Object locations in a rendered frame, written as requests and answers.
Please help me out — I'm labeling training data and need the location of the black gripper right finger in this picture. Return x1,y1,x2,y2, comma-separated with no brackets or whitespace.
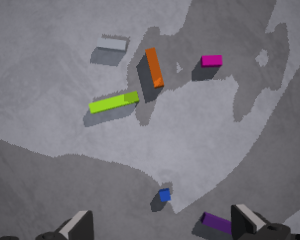
231,204,300,240

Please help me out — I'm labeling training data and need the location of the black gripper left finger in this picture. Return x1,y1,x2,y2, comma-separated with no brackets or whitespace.
0,211,94,240

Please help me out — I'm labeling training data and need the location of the orange rod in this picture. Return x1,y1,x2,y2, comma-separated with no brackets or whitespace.
145,47,164,89

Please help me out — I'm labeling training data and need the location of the lime green rod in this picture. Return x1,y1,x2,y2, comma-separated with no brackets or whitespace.
89,91,140,114

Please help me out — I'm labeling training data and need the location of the small magenta block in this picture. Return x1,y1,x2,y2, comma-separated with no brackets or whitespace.
201,55,222,68

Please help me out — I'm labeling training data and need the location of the grey rectangular block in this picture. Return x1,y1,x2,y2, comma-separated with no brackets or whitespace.
96,37,128,53

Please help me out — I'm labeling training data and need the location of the purple rod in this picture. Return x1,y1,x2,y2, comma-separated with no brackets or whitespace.
201,212,232,235

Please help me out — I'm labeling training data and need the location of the small blue block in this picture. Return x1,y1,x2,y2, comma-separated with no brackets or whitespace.
159,188,171,202

